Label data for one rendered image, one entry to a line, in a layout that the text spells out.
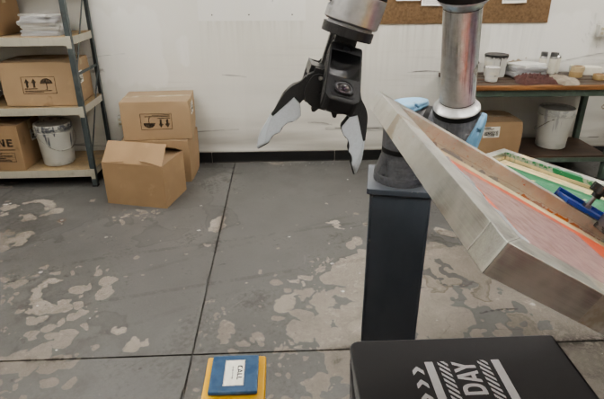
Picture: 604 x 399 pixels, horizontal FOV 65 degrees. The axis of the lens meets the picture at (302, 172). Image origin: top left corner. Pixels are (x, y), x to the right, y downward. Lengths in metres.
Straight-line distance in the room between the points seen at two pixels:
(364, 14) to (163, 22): 4.00
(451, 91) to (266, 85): 3.46
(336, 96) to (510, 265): 0.27
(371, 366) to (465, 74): 0.70
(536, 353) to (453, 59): 0.70
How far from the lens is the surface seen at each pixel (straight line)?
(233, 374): 1.09
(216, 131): 4.71
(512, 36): 4.98
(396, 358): 1.17
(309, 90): 0.66
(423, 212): 1.37
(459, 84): 1.20
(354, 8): 0.64
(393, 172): 1.33
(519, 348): 1.27
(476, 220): 0.51
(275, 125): 0.67
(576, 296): 0.53
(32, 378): 2.73
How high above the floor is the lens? 1.75
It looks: 23 degrees down
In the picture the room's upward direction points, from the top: straight up
